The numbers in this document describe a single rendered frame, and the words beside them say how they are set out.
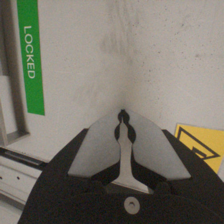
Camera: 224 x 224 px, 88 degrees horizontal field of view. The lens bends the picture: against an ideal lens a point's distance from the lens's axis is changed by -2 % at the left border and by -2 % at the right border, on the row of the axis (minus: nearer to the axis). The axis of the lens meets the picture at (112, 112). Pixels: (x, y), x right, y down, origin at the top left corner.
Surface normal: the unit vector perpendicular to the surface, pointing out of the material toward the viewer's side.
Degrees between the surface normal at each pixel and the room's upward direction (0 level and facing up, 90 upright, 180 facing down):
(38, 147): 90
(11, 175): 90
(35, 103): 90
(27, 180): 90
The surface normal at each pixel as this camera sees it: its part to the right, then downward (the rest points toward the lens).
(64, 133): -0.29, 0.23
